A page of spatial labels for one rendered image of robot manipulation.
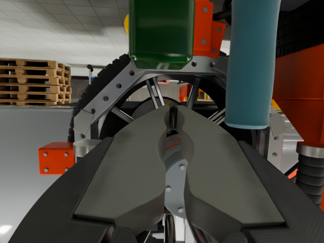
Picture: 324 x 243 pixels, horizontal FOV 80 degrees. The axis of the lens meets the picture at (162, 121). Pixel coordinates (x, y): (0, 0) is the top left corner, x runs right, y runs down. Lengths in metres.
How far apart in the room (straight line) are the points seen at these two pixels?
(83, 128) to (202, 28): 0.37
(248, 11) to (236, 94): 0.15
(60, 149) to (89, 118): 0.11
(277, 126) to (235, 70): 0.23
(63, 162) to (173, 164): 0.30
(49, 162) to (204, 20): 0.51
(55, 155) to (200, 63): 0.42
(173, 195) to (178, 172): 0.04
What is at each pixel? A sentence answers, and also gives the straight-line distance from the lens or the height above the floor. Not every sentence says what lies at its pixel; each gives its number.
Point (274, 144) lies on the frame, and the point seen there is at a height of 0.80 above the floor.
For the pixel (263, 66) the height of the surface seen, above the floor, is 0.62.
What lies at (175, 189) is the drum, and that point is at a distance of 0.38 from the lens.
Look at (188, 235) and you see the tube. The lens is 0.62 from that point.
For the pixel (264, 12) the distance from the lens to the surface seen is 0.44.
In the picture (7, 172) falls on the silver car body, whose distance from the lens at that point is 1.14.
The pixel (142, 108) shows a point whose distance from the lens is 0.99.
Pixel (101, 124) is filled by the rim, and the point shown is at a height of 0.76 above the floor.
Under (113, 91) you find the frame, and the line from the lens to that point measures 0.49.
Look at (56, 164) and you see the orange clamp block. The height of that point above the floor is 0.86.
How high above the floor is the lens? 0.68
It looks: 7 degrees up
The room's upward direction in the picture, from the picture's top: 179 degrees counter-clockwise
